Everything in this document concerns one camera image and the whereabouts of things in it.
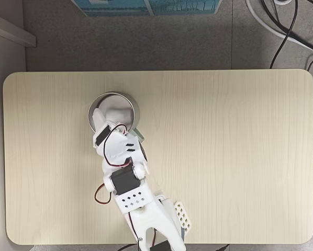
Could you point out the white gauze dressing roll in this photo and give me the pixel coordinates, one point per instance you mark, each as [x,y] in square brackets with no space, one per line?
[117,113]

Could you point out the white shelf ledge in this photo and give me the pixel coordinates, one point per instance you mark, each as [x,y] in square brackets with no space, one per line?
[12,32]

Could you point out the blue printed box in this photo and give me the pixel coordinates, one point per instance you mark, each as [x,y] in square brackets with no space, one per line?
[120,9]

